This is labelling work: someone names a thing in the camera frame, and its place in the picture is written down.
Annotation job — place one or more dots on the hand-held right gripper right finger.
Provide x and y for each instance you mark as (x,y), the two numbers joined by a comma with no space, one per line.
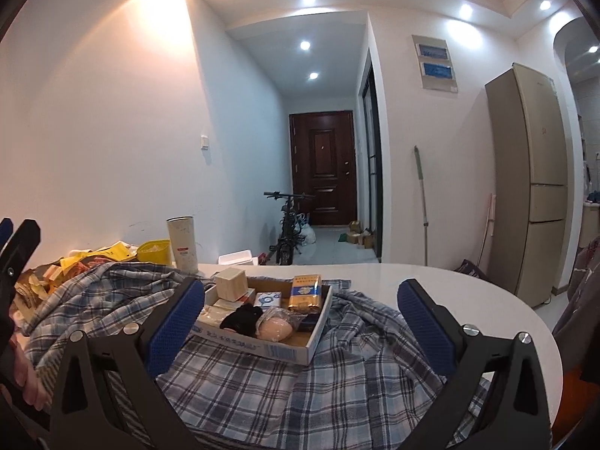
(424,328)

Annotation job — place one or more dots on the light wooden cube box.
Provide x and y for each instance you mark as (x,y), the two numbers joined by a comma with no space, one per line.
(232,283)

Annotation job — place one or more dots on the pink broom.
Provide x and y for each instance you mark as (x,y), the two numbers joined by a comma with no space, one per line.
(487,229)

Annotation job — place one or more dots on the cardboard boxes on floor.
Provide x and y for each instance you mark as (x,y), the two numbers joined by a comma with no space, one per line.
(358,234)

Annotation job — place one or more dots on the white cylindrical container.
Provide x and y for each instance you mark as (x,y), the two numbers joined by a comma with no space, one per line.
(183,243)

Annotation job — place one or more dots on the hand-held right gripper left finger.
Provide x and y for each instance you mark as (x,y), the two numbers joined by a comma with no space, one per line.
(173,328)

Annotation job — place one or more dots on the chair with draped clothing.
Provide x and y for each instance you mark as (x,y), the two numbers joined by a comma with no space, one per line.
(581,300)

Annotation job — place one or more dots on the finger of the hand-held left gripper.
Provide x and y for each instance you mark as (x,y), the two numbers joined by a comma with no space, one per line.
(4,232)
(23,248)

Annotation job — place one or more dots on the black knit glove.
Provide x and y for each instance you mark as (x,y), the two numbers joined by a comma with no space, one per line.
(241,319)

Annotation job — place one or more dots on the beige refrigerator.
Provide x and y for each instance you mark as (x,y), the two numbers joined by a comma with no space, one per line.
(529,173)

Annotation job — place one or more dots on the white plastic bag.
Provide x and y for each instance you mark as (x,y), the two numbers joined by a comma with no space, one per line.
(307,234)

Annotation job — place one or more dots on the plastic bag with beige item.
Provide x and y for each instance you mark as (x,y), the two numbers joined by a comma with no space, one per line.
(276,328)

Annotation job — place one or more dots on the wall light switch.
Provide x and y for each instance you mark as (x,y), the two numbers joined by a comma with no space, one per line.
(205,142)

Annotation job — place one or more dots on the dark bag on floor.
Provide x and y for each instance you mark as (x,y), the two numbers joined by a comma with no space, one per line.
(471,268)

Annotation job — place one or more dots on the pile of small packets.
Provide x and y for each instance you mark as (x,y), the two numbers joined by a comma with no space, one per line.
(40,286)

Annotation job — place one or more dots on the yellow basket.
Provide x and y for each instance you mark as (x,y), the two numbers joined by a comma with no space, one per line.
(154,251)

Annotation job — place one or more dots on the dark red door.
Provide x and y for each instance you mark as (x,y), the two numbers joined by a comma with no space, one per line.
(323,164)

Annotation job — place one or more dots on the person's left hand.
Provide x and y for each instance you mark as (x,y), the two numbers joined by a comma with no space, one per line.
(30,375)

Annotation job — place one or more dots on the electrical panel box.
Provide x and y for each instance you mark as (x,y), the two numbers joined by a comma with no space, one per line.
(436,63)

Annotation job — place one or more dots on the dark blue box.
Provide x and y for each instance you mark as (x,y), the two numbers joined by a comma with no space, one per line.
(310,323)

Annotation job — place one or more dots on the gold box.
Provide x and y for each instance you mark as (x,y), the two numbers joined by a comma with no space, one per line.
(304,293)

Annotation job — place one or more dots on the white foam box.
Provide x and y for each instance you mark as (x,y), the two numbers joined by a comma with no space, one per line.
(238,259)

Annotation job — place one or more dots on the blue and white small box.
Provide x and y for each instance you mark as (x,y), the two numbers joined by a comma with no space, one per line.
(268,301)

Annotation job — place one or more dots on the black framed glass door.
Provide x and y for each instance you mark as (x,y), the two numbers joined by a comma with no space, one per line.
(370,159)

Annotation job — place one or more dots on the shallow cardboard box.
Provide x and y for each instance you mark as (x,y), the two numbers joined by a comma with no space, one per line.
(286,344)

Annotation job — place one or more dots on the red and white carton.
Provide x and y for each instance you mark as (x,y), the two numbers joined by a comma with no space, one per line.
(246,297)

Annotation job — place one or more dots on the black bicycle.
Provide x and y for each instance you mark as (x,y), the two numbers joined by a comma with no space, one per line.
(288,229)

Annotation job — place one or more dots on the blue plaid blanket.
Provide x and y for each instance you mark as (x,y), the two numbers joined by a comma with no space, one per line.
(281,398)

